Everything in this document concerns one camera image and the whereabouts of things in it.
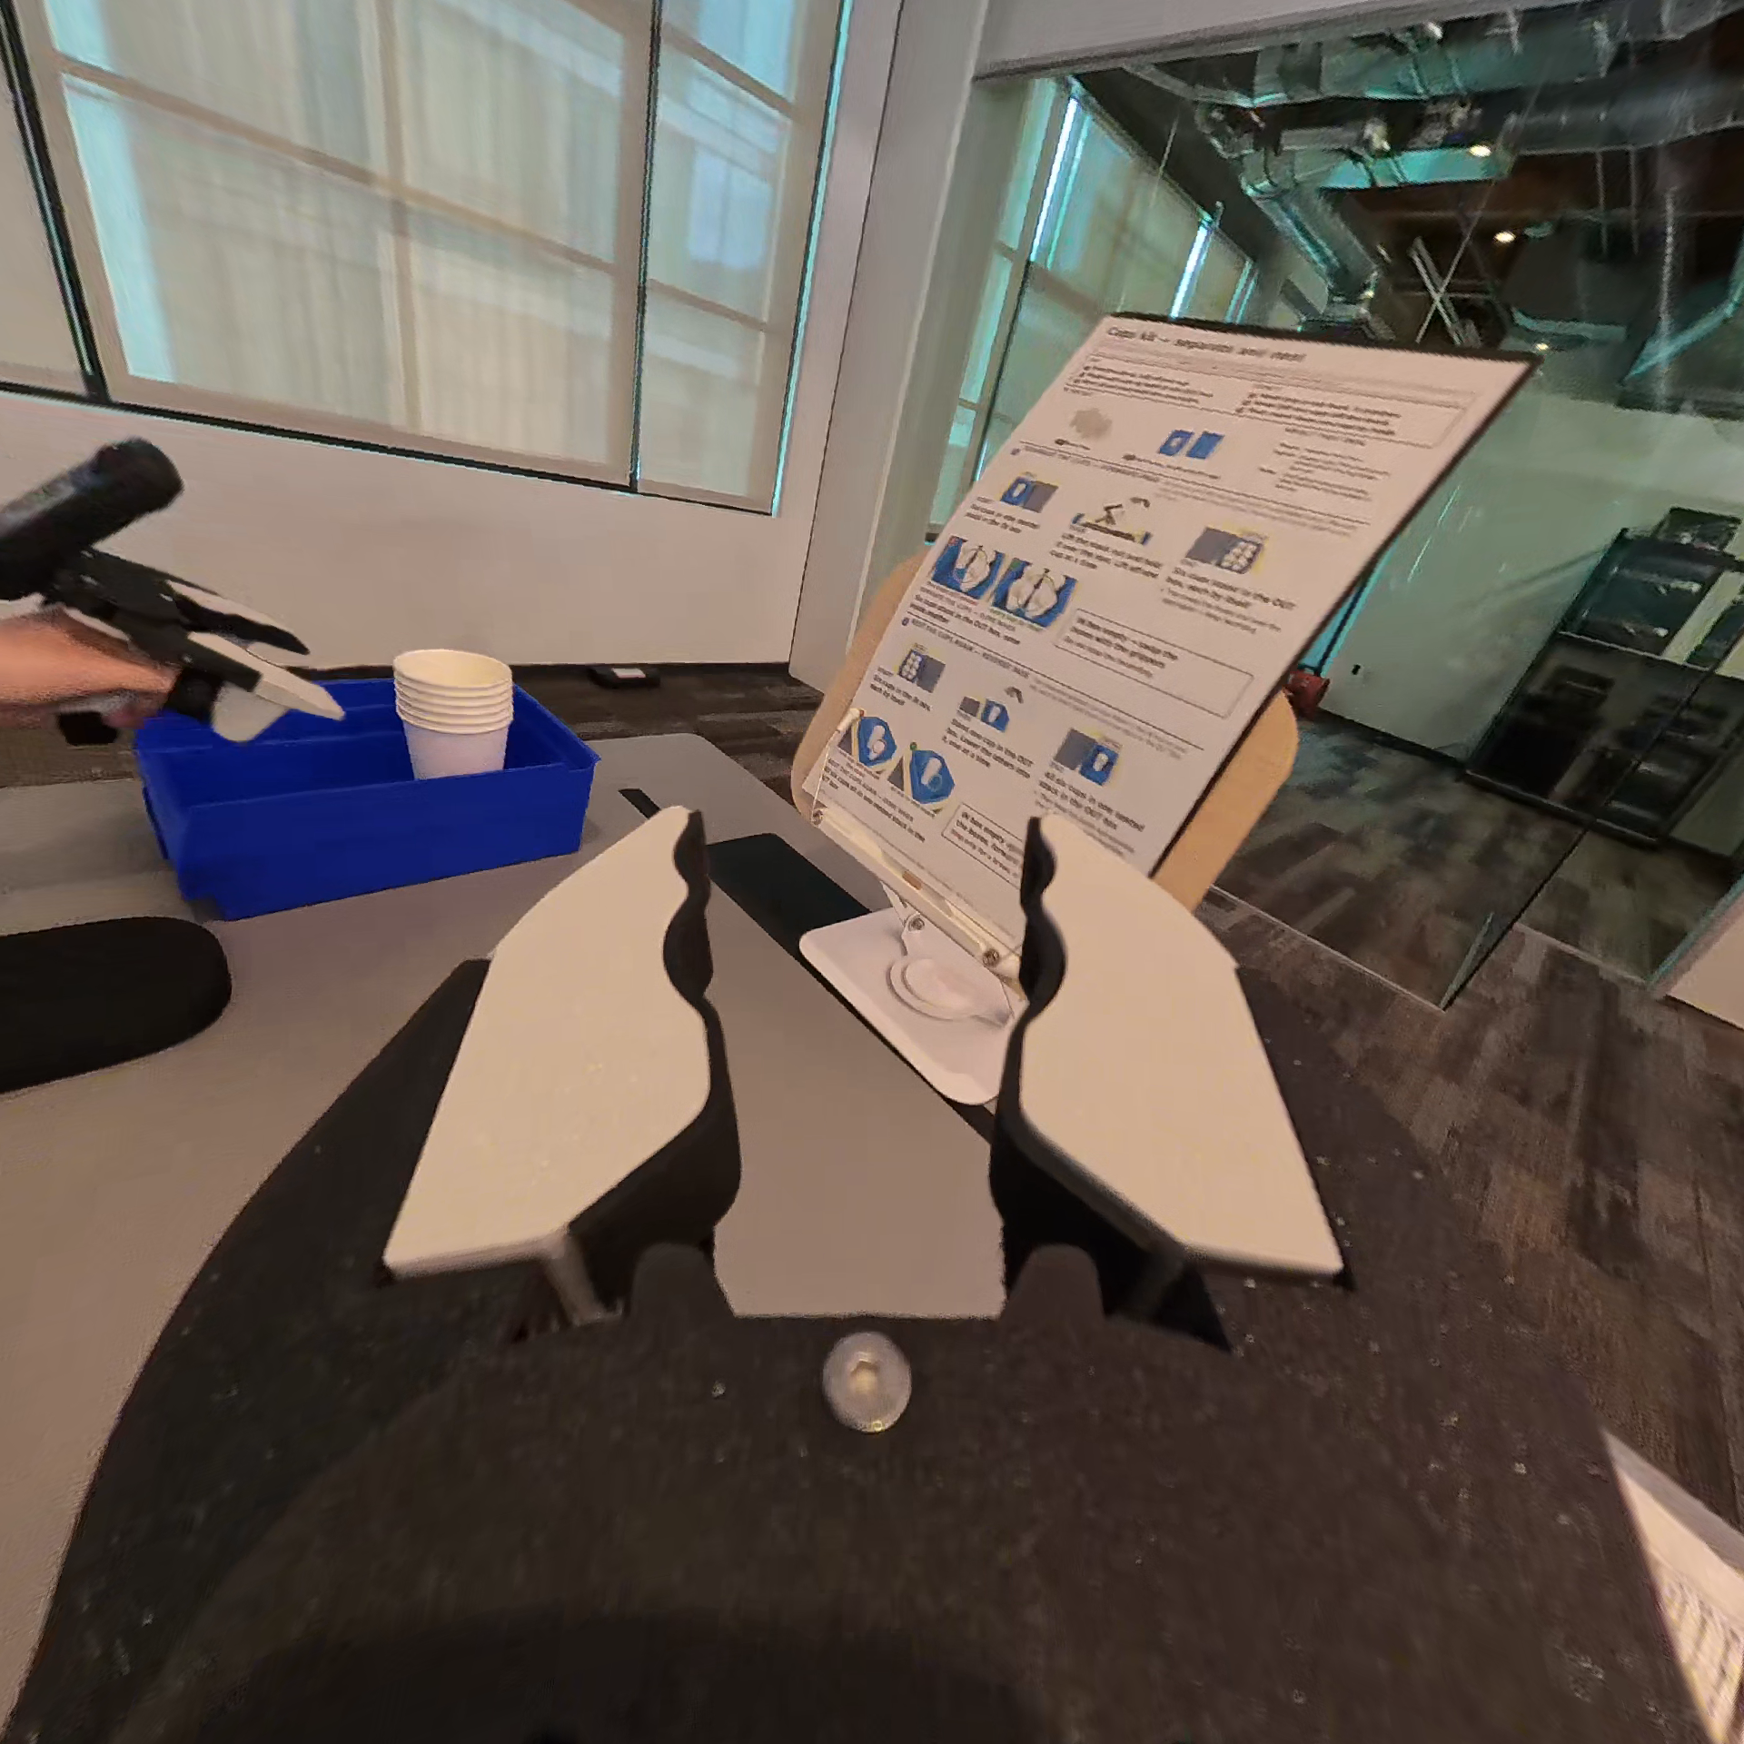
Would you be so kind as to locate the printed document sheet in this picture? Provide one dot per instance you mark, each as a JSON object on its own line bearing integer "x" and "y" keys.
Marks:
{"x": 1157, "y": 546}

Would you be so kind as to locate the instruction sheet on stand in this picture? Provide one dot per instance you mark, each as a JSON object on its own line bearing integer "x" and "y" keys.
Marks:
{"x": 884, "y": 873}

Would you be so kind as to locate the laminated instruction sheet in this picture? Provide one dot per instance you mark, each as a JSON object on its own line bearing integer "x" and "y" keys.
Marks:
{"x": 1689, "y": 1609}

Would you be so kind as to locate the red floor machine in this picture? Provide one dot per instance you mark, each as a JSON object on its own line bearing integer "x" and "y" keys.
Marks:
{"x": 1309, "y": 693}

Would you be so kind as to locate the black server rack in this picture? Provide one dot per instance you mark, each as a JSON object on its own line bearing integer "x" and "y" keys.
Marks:
{"x": 1607, "y": 683}

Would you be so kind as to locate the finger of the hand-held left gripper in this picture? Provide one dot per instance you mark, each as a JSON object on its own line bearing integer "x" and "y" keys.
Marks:
{"x": 230, "y": 617}
{"x": 272, "y": 695}

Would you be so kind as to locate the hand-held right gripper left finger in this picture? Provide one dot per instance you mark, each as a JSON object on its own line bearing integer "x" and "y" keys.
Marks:
{"x": 572, "y": 1091}

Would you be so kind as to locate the blue plastic bin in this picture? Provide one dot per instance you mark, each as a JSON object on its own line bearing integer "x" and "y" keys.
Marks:
{"x": 381, "y": 846}

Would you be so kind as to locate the black quilted mouse pad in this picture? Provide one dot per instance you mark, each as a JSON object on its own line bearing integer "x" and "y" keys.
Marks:
{"x": 94, "y": 1002}

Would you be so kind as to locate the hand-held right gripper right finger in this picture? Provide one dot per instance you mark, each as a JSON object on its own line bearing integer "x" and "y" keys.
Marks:
{"x": 1171, "y": 1091}

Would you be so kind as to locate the black floor device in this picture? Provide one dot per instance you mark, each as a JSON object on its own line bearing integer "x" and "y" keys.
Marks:
{"x": 619, "y": 677}

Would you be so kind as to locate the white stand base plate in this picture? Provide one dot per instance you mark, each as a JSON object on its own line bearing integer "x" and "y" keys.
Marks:
{"x": 857, "y": 962}

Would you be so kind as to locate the person's left hand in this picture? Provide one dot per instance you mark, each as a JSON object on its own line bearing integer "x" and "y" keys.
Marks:
{"x": 67, "y": 663}

